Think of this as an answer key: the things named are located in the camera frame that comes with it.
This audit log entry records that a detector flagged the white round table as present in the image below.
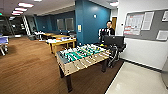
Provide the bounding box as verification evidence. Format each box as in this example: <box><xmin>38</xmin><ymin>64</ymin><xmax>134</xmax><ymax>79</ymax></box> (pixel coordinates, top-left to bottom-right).
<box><xmin>34</xmin><ymin>30</ymin><xmax>46</xmax><ymax>42</ymax></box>

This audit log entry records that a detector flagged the grey bin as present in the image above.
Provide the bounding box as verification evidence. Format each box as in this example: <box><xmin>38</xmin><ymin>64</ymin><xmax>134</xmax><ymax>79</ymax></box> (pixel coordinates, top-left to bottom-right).
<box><xmin>28</xmin><ymin>34</ymin><xmax>37</xmax><ymax>41</ymax></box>

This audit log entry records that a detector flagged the wooden foosball table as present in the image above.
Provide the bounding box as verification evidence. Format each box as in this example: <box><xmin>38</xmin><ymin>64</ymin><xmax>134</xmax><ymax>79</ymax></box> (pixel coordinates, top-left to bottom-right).
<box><xmin>55</xmin><ymin>43</ymin><xmax>111</xmax><ymax>94</ymax></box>

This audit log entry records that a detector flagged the brown wooden door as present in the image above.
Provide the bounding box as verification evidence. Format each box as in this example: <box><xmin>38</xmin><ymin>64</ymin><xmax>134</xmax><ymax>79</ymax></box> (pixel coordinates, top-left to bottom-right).
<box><xmin>111</xmin><ymin>17</ymin><xmax>118</xmax><ymax>32</ymax></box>

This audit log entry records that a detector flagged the small white paper sheet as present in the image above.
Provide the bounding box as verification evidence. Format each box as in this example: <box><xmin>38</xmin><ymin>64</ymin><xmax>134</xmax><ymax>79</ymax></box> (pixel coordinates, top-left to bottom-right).
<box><xmin>156</xmin><ymin>30</ymin><xmax>168</xmax><ymax>42</ymax></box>
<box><xmin>162</xmin><ymin>9</ymin><xmax>168</xmax><ymax>23</ymax></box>

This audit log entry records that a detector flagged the person in black shirt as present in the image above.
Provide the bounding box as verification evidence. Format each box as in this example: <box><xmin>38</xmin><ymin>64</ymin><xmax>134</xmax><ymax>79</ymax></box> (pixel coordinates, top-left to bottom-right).
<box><xmin>98</xmin><ymin>19</ymin><xmax>116</xmax><ymax>44</ymax></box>

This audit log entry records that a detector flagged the yellow pillar sign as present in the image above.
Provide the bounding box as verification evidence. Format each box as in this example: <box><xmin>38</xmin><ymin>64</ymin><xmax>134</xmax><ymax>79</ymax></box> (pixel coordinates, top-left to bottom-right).
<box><xmin>77</xmin><ymin>24</ymin><xmax>82</xmax><ymax>33</ymax></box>

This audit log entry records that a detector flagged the rectangular ceiling light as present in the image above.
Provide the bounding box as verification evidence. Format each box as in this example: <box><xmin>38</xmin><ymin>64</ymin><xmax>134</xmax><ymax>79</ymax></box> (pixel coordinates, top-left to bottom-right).
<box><xmin>12</xmin><ymin>10</ymin><xmax>25</xmax><ymax>15</ymax></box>
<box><xmin>109</xmin><ymin>1</ymin><xmax>120</xmax><ymax>7</ymax></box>
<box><xmin>18</xmin><ymin>2</ymin><xmax>34</xmax><ymax>8</ymax></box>
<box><xmin>14</xmin><ymin>7</ymin><xmax>28</xmax><ymax>12</ymax></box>

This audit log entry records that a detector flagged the large white printed notice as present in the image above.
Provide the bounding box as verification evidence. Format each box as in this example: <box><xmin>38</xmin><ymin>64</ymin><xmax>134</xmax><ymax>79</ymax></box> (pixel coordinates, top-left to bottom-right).
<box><xmin>124</xmin><ymin>13</ymin><xmax>145</xmax><ymax>36</ymax></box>

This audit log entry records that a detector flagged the interior glass window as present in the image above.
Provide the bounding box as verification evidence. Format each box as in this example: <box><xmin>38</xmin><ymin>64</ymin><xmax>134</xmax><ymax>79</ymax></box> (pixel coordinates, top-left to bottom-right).
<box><xmin>56</xmin><ymin>18</ymin><xmax>66</xmax><ymax>32</ymax></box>
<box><xmin>65</xmin><ymin>17</ymin><xmax>75</xmax><ymax>32</ymax></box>

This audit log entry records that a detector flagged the tall white paper sheet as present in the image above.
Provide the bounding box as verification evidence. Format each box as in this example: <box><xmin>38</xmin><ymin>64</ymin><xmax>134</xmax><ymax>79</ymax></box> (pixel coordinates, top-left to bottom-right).
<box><xmin>141</xmin><ymin>11</ymin><xmax>155</xmax><ymax>31</ymax></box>

